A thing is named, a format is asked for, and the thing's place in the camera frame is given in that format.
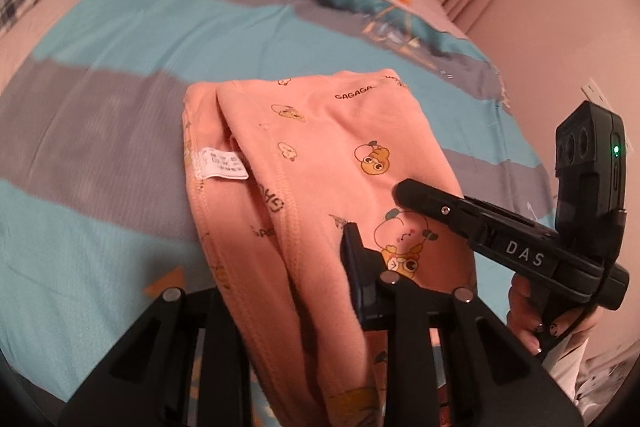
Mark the person's light patterned clothing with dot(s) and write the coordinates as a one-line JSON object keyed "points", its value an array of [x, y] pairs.
{"points": [[590, 372]]}

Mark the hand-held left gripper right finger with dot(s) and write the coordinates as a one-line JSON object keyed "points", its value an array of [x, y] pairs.
{"points": [[352, 267]]}

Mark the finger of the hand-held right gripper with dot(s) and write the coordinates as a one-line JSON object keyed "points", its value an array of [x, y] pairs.
{"points": [[435, 207]]}

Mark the person's right hand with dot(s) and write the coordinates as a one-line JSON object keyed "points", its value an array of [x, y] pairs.
{"points": [[525, 307]]}

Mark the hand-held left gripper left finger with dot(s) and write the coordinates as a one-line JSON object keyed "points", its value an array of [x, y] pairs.
{"points": [[210, 307]]}

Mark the pink printed baby garment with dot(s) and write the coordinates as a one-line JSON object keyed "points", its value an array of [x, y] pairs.
{"points": [[320, 147]]}

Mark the blue grey patterned blanket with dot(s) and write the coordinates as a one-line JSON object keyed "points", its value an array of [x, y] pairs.
{"points": [[125, 32]]}

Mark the white wall socket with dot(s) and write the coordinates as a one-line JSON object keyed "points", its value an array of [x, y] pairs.
{"points": [[595, 93]]}

